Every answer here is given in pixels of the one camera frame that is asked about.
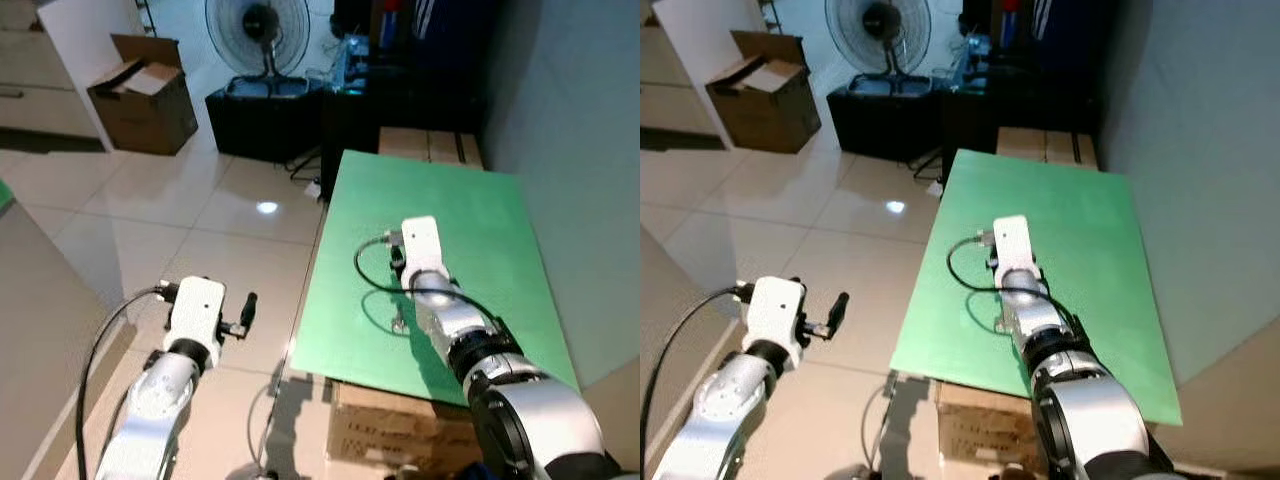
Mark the small metal keys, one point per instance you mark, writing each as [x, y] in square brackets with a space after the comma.
[398, 322]

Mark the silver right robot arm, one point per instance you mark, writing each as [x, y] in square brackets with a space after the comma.
[540, 420]
[1100, 420]

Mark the plain green board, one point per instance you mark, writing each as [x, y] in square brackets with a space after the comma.
[480, 230]
[1080, 230]

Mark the flat brown cardboard box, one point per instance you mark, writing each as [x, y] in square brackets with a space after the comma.
[1040, 145]
[420, 145]

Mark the beige counter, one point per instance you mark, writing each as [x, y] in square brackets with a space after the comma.
[670, 320]
[40, 320]

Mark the black cabinet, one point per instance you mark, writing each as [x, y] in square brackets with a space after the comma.
[1020, 105]
[400, 110]

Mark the printed brown cardboard box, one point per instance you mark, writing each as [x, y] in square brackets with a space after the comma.
[985, 430]
[390, 430]

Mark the black storage crate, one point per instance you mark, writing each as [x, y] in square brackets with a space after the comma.
[265, 125]
[885, 125]

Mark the open brown cardboard box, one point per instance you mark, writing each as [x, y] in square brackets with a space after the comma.
[765, 115]
[145, 115]

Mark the dark blue bag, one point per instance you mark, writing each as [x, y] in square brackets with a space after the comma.
[450, 30]
[1070, 30]

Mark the black standing fan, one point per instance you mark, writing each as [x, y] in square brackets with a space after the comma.
[258, 25]
[880, 22]

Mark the beige drawer cabinet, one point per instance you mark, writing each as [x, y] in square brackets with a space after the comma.
[665, 80]
[30, 70]

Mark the white panel board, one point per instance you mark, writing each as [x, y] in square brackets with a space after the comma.
[90, 30]
[700, 30]

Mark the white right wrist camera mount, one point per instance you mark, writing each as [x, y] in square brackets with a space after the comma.
[1015, 245]
[422, 245]

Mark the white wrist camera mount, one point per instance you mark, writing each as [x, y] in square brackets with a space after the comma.
[775, 310]
[197, 310]
[422, 245]
[1015, 245]

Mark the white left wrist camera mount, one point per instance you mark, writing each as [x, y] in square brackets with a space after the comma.
[775, 310]
[197, 310]

